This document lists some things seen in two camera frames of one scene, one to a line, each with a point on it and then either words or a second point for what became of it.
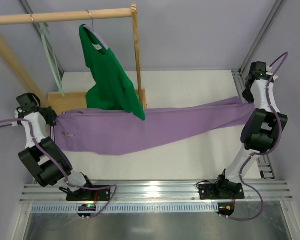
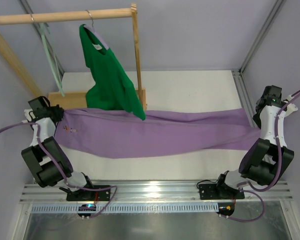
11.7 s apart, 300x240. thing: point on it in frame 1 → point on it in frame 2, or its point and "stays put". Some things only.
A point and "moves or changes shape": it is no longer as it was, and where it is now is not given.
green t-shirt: x=113 y=89 stays put
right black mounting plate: x=221 y=191 stays put
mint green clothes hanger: x=43 y=28 stays put
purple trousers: x=110 y=132 moves or changes shape
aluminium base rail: x=270 y=190 stays put
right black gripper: x=247 y=94 → x=257 y=119
